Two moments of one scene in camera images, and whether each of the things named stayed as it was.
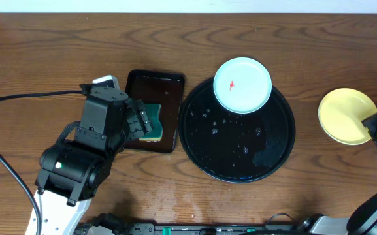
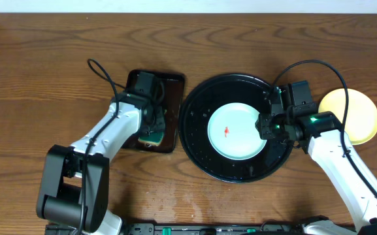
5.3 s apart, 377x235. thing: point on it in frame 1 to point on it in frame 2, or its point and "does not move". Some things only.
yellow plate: (341, 113) does not move
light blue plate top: (242, 85) to (232, 132)
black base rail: (192, 229) does not move
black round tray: (229, 147) does not move
